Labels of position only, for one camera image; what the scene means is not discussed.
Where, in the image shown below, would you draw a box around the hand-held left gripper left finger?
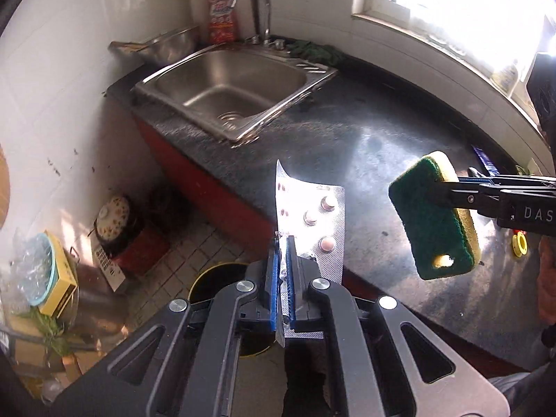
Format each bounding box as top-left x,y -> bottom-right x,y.
52,235 -> 282,417

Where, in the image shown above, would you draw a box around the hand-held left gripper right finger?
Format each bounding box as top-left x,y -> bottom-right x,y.
287,235 -> 511,417

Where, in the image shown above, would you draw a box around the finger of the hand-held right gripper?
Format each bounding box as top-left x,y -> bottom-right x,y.
459,167 -> 556,188
434,179 -> 505,219

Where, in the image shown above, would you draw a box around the green and yellow sponge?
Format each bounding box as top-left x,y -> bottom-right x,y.
388,150 -> 481,279

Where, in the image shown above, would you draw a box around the black trash bin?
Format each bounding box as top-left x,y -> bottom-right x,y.
189,262 -> 279,357

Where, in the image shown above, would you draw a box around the silver pill blister pack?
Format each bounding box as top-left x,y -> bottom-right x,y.
273,160 -> 346,348

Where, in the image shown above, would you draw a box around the person's right hand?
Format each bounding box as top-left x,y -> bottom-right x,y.
538,239 -> 556,320

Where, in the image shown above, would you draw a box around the blue packet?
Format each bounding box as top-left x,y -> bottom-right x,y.
471,145 -> 500,174

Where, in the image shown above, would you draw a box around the person's dark pants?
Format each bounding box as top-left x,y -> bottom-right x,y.
282,347 -> 332,417

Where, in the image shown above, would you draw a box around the dark object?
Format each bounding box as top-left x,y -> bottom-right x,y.
526,52 -> 556,133

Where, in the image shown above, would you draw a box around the red box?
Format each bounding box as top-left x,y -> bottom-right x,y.
115,226 -> 170,276

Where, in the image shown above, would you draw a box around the white appliance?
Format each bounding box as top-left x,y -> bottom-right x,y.
96,245 -> 128,293

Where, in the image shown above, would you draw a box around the tall metal pot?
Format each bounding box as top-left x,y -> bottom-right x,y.
65,247 -> 131,335

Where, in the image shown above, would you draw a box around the floral lid pot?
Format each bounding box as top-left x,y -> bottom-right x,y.
93,195 -> 146,253

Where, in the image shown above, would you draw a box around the window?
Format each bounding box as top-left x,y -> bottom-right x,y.
352,0 -> 556,109

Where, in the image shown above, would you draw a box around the stainless steel sink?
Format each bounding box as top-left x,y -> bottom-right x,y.
132,46 -> 340,144

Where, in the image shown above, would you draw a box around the dark green cloth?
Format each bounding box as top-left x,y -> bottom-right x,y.
289,39 -> 348,64

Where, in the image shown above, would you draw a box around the yellow cardboard box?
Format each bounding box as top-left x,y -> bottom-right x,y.
37,230 -> 80,318

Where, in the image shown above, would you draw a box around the light blue plastic basket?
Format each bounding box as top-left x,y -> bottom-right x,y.
17,232 -> 59,307

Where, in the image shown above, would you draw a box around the green leafy plant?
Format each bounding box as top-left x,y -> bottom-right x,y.
13,308 -> 74,357

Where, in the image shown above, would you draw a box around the brown cardboard box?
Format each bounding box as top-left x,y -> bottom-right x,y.
13,339 -> 83,385

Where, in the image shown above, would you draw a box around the clear plastic bag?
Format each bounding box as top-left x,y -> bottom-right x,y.
0,226 -> 49,313

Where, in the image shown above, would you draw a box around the metal bowl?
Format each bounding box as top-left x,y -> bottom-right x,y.
108,26 -> 203,66

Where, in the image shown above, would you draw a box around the chrome faucet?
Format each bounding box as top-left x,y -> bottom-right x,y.
230,0 -> 287,48

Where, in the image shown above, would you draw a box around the red detergent bottle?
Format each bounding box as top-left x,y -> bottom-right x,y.
207,0 -> 239,44

